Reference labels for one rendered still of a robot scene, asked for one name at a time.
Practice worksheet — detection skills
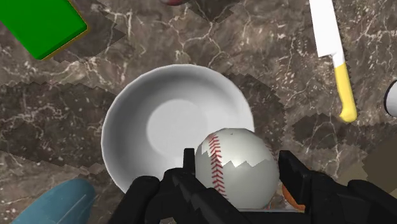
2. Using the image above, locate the green box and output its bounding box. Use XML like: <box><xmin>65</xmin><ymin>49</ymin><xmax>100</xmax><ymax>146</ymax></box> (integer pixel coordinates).
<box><xmin>0</xmin><ymin>0</ymin><xmax>90</xmax><ymax>61</ymax></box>

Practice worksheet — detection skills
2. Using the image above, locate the white knife with yellow handle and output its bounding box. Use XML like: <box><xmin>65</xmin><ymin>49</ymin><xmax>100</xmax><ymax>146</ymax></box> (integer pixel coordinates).
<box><xmin>309</xmin><ymin>0</ymin><xmax>358</xmax><ymax>123</ymax></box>

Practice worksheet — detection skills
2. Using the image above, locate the dark red round object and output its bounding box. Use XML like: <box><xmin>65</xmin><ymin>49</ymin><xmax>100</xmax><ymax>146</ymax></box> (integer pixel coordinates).
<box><xmin>160</xmin><ymin>0</ymin><xmax>191</xmax><ymax>6</ymax></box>

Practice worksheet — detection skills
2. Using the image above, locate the blue rounded object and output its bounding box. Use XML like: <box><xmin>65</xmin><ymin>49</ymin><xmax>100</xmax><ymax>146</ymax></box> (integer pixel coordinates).
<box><xmin>11</xmin><ymin>178</ymin><xmax>97</xmax><ymax>224</ymax></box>

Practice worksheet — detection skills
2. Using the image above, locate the white baseball with red stitching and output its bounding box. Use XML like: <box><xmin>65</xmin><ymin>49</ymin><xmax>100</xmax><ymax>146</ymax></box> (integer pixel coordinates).
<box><xmin>194</xmin><ymin>127</ymin><xmax>281</xmax><ymax>210</ymax></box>

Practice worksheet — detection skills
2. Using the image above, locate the white bowl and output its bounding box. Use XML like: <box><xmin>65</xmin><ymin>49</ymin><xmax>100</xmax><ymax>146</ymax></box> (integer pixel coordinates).
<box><xmin>101</xmin><ymin>64</ymin><xmax>256</xmax><ymax>193</ymax></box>

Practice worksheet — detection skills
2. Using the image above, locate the white cylinder with dark rim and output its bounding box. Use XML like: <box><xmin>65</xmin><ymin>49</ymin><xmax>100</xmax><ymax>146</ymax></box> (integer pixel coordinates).
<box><xmin>383</xmin><ymin>80</ymin><xmax>397</xmax><ymax>117</ymax></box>

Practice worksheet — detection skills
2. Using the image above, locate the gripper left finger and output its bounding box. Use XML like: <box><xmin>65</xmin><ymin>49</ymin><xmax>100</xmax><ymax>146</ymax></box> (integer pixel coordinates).
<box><xmin>108</xmin><ymin>148</ymin><xmax>249</xmax><ymax>224</ymax></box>

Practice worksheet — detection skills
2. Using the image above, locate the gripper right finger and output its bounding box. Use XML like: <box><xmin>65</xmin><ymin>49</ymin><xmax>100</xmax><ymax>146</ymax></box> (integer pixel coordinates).
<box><xmin>278</xmin><ymin>150</ymin><xmax>397</xmax><ymax>224</ymax></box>

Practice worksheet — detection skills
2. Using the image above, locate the orange object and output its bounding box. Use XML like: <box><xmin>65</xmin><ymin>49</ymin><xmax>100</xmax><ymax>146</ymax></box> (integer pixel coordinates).
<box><xmin>281</xmin><ymin>185</ymin><xmax>306</xmax><ymax>212</ymax></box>

